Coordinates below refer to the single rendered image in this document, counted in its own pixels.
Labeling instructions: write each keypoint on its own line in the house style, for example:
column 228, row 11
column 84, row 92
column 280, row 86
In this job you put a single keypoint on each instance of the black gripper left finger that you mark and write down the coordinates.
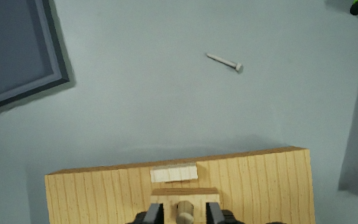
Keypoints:
column 154, row 215

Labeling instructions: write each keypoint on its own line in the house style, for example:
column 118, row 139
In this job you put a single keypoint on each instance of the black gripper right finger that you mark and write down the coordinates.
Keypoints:
column 214, row 215

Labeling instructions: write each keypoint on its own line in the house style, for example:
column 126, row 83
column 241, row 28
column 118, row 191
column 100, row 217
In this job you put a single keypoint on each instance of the tan wooden board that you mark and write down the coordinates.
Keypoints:
column 259, row 187

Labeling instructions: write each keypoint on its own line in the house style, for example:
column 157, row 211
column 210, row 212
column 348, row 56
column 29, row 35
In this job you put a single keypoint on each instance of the grey shallow tray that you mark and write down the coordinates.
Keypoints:
column 23, row 53

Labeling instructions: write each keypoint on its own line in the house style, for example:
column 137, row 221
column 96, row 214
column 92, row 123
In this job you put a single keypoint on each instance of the grey screw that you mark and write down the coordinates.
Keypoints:
column 226, row 62

